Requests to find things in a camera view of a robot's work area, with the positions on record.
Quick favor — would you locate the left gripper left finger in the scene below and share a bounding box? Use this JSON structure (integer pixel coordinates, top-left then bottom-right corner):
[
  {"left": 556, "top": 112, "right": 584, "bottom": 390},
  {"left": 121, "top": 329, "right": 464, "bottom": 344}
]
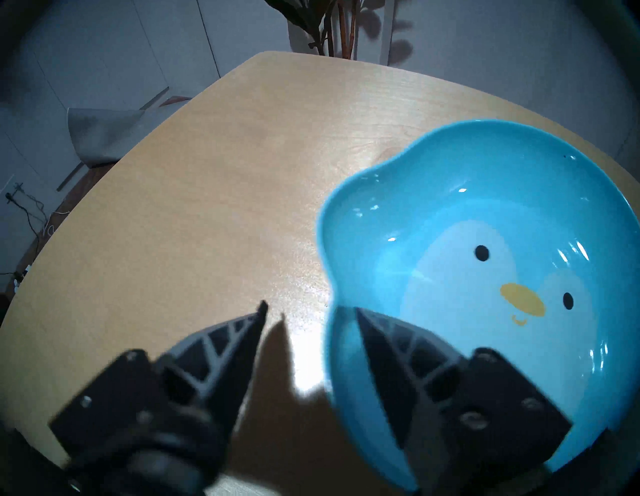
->
[{"left": 49, "top": 301, "right": 269, "bottom": 456}]

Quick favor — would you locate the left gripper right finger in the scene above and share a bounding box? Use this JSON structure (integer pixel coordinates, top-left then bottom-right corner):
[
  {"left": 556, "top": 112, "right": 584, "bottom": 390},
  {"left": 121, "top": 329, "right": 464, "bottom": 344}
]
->
[{"left": 356, "top": 307, "right": 572, "bottom": 496}]

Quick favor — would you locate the blue penguin plate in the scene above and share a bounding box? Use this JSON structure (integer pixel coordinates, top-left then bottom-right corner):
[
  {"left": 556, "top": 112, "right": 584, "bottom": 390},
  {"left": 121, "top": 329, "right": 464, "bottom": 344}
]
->
[{"left": 316, "top": 119, "right": 640, "bottom": 493}]

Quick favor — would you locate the rolled grey mat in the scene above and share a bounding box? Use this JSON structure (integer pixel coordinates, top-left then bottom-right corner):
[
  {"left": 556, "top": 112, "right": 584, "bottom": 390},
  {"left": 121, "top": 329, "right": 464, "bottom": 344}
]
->
[{"left": 66, "top": 106, "right": 146, "bottom": 167}]

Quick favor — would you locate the tall green leafy plant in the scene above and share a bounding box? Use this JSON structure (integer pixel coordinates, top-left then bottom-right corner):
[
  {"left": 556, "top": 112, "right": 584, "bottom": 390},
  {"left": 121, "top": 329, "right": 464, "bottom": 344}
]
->
[{"left": 264, "top": 0, "right": 396, "bottom": 61}]

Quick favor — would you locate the thin black floor cable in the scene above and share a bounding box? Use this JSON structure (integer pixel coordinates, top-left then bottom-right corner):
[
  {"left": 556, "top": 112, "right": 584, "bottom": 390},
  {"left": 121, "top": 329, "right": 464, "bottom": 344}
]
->
[{"left": 4, "top": 182, "right": 57, "bottom": 243}]

